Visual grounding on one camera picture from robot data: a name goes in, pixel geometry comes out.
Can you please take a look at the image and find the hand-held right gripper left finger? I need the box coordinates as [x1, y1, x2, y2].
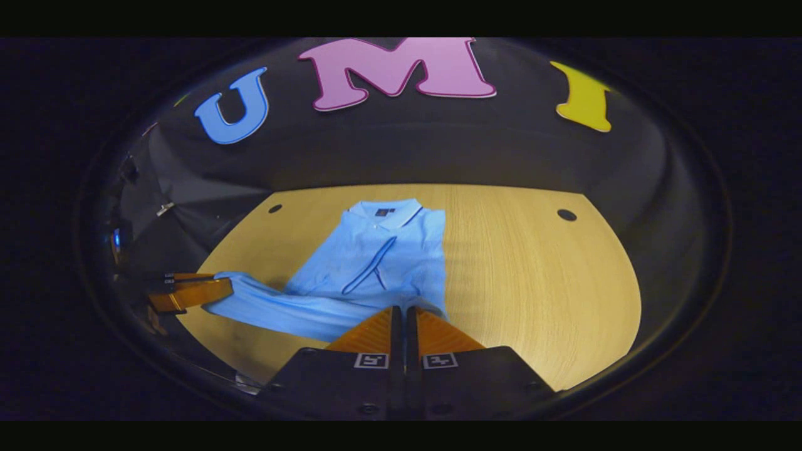
[258, 306, 405, 421]

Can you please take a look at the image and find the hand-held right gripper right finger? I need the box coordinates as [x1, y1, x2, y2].
[406, 306, 556, 421]

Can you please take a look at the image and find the light blue T-shirt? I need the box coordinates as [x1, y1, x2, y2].
[202, 199, 449, 344]

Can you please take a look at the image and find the black backdrop cloth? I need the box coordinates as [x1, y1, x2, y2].
[81, 38, 731, 351]

